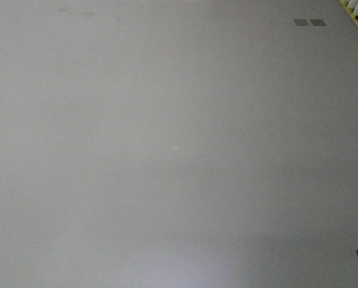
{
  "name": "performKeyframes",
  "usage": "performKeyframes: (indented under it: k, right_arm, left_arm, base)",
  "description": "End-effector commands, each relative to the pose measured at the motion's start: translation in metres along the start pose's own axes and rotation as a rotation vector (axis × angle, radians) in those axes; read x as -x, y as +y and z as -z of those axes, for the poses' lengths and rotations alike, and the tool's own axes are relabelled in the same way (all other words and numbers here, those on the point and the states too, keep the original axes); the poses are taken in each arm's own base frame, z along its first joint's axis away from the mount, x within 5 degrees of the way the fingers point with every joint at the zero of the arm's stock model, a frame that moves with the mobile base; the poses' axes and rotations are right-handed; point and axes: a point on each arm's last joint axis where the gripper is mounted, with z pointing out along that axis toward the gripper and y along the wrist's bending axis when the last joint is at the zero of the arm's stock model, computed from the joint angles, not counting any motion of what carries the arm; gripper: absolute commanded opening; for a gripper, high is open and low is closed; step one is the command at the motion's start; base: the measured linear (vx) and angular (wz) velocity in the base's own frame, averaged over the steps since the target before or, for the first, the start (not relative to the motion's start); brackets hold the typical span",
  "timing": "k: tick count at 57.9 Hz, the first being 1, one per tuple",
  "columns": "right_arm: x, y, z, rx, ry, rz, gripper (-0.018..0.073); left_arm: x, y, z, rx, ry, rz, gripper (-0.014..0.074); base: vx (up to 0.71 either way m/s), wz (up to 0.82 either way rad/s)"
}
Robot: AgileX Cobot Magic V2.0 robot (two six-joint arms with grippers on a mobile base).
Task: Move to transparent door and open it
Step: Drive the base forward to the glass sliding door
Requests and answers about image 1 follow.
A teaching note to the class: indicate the right grey floor plate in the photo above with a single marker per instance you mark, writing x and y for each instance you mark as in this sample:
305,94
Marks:
317,22

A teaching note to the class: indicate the grey floor plate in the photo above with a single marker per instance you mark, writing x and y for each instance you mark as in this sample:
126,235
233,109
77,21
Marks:
317,22
300,22

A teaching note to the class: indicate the left grey floor plate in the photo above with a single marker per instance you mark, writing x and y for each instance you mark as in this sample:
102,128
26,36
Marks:
300,22

